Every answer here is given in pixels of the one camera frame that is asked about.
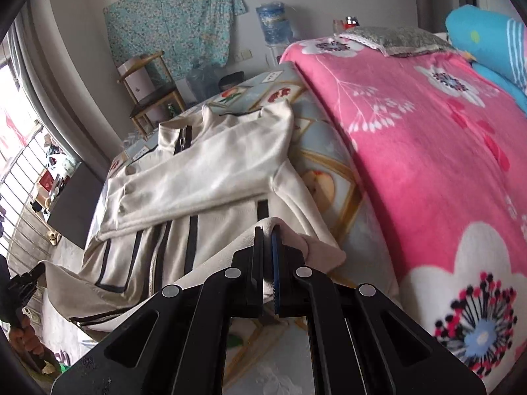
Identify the white box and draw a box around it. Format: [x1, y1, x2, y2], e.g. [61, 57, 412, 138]
[117, 58, 156, 104]

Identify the blue water jug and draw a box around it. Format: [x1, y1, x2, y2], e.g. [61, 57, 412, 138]
[255, 3, 291, 47]

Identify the grey curtain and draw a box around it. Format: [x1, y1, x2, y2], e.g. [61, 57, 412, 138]
[7, 0, 125, 182]

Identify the metal railing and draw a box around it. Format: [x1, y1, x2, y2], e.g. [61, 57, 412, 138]
[0, 119, 59, 273]

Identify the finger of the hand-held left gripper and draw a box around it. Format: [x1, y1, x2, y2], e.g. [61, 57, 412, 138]
[24, 262, 47, 284]

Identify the grey pillow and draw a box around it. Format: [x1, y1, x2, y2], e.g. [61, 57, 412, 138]
[333, 26, 458, 58]

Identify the teal floral wall cloth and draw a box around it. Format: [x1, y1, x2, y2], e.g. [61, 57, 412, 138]
[102, 0, 248, 82]

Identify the empty clear water jug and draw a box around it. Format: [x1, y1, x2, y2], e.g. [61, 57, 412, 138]
[185, 61, 220, 104]

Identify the fruit print bed sheet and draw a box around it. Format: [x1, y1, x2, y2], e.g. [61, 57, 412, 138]
[94, 62, 401, 395]

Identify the pink floral blanket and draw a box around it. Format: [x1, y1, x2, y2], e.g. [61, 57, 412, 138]
[279, 35, 527, 380]

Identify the person's left hand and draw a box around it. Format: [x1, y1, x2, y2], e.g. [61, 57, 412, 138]
[10, 315, 44, 355]

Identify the white water dispenser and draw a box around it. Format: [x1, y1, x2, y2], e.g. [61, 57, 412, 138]
[265, 43, 290, 67]

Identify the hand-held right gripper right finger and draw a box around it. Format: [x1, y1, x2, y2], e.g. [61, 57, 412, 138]
[271, 222, 487, 395]

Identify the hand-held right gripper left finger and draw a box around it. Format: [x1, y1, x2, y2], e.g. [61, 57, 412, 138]
[51, 226, 272, 395]

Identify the wooden chair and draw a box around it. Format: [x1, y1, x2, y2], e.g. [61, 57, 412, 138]
[116, 51, 187, 137]

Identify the dark cabinet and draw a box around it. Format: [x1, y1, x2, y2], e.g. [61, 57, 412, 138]
[45, 160, 104, 250]

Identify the black round object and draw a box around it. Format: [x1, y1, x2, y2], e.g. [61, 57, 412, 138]
[218, 71, 246, 92]

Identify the blue plush pillow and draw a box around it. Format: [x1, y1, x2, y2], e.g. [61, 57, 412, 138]
[445, 5, 527, 115]

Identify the cream zip jacket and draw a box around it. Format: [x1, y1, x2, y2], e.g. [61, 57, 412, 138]
[43, 101, 347, 335]

